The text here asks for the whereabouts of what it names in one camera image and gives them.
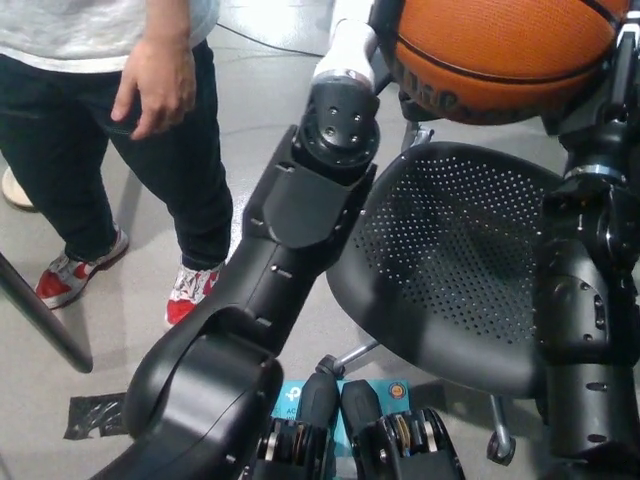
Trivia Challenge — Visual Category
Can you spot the person's left hand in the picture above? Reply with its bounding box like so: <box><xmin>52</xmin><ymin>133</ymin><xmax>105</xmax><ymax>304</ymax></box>
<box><xmin>109</xmin><ymin>38</ymin><xmax>197</xmax><ymax>141</ymax></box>

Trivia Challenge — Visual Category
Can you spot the orange Wilson basketball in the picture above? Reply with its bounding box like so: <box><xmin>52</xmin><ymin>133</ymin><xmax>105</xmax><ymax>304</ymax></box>
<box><xmin>377</xmin><ymin>0</ymin><xmax>632</xmax><ymax>126</ymax></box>

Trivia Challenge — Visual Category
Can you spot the person in grey shirt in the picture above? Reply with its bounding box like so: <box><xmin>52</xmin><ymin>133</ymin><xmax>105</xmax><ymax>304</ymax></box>
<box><xmin>0</xmin><ymin>0</ymin><xmax>235</xmax><ymax>271</ymax></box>

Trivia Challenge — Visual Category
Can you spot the person's left red white sneaker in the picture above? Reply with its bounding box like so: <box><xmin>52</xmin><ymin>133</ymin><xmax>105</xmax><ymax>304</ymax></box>
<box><xmin>164</xmin><ymin>262</ymin><xmax>224</xmax><ymax>329</ymax></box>

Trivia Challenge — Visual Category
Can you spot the person's red white sneaker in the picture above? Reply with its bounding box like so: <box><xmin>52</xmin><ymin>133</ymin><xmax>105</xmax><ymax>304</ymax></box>
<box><xmin>34</xmin><ymin>227</ymin><xmax>130</xmax><ymax>310</ymax></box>
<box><xmin>164</xmin><ymin>262</ymin><xmax>224</xmax><ymax>329</ymax></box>

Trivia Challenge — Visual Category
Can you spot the person's right red white sneaker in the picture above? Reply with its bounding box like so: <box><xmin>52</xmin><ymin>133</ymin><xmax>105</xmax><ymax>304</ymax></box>
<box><xmin>34</xmin><ymin>227</ymin><xmax>130</xmax><ymax>310</ymax></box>

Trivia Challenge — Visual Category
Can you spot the black perforated office chair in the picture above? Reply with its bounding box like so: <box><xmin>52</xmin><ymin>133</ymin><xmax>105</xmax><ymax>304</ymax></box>
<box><xmin>314</xmin><ymin>92</ymin><xmax>569</xmax><ymax>462</ymax></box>

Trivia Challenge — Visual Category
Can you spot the robot left black body block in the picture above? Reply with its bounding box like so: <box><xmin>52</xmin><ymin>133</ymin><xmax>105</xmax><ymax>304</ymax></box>
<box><xmin>254</xmin><ymin>372</ymin><xmax>342</xmax><ymax>480</ymax></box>

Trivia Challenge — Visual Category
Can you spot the black slanted pole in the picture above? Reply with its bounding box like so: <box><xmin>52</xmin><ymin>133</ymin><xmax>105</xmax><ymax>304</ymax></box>
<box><xmin>0</xmin><ymin>252</ymin><xmax>95</xmax><ymax>375</ymax></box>

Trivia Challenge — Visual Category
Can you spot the black tape patch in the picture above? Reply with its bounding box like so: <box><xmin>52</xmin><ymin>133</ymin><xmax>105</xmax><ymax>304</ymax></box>
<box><xmin>63</xmin><ymin>392</ymin><xmax>129</xmax><ymax>441</ymax></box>

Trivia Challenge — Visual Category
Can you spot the teal cardboard box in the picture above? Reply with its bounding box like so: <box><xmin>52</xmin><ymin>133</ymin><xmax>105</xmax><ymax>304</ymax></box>
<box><xmin>272</xmin><ymin>379</ymin><xmax>412</xmax><ymax>459</ymax></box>

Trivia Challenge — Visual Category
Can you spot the thin black floor cable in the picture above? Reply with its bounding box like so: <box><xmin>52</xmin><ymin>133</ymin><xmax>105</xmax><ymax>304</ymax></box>
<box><xmin>214</xmin><ymin>19</ymin><xmax>327</xmax><ymax>57</ymax></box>

